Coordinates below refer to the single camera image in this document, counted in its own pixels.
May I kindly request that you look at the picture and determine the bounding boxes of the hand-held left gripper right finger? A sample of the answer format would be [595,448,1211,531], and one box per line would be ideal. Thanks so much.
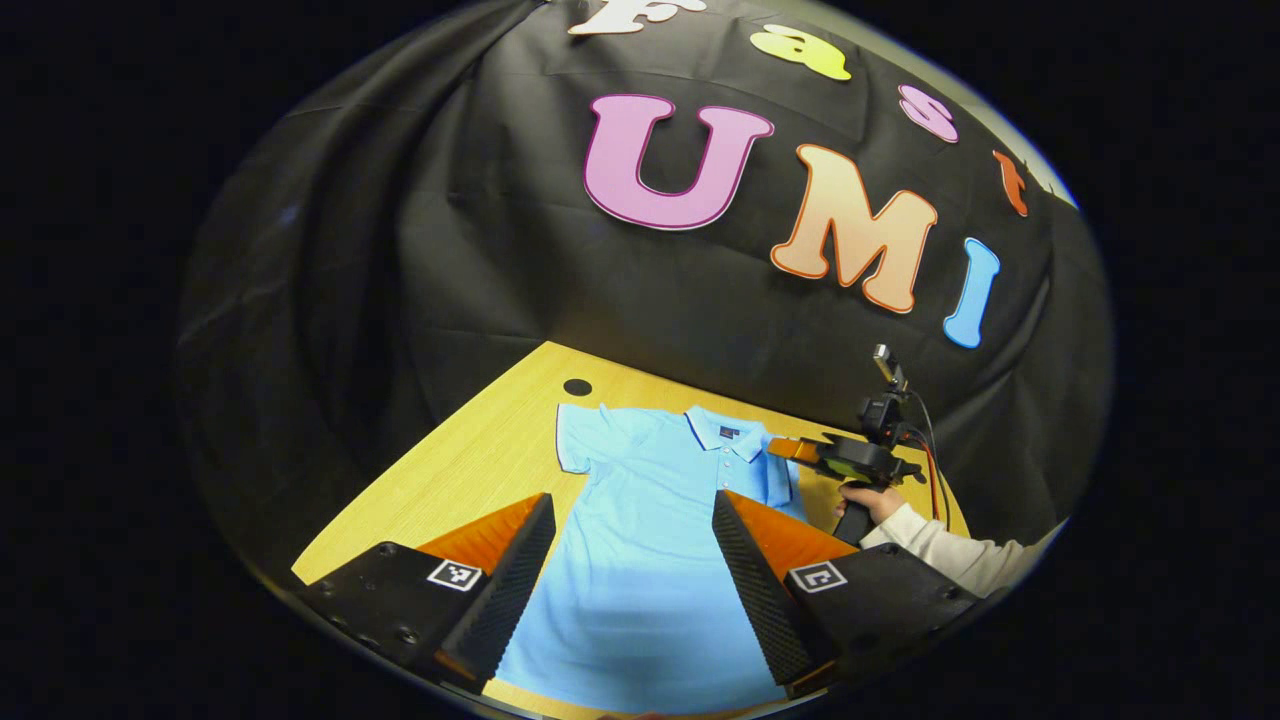
[711,489,987,701]

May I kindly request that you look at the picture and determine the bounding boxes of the black and red cable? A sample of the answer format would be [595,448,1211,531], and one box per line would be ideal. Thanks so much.
[903,388,953,528]

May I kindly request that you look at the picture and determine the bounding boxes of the black backdrop cloth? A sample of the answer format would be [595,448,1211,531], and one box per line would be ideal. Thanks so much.
[175,0,1116,591]

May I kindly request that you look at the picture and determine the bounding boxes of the light blue T-shirt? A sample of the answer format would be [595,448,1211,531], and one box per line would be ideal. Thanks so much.
[492,403,813,715]

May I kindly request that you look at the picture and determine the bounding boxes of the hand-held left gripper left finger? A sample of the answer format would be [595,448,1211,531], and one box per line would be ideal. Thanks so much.
[292,492,558,697]

